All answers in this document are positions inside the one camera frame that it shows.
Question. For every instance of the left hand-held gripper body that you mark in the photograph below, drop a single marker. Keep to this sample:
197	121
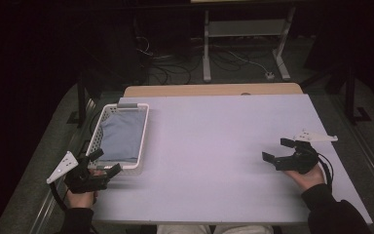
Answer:
79	180

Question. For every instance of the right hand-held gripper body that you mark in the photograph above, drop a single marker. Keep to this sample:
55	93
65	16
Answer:
300	161

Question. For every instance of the light blue cloth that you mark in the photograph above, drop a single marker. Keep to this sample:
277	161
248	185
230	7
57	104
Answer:
121	138

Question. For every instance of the white plastic basket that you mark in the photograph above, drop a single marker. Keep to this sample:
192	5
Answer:
142	136

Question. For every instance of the person's left hand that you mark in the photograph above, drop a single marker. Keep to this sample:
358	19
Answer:
80	199

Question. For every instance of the person's right hand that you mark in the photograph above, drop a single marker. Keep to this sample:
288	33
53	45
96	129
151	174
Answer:
308	180

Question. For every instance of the black metal stand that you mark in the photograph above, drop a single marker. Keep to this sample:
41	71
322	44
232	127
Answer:
82	100
350	94

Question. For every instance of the wooden table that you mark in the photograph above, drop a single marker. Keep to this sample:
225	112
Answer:
207	89

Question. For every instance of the grey metal desk frame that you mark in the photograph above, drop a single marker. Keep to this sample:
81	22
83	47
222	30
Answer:
246	28

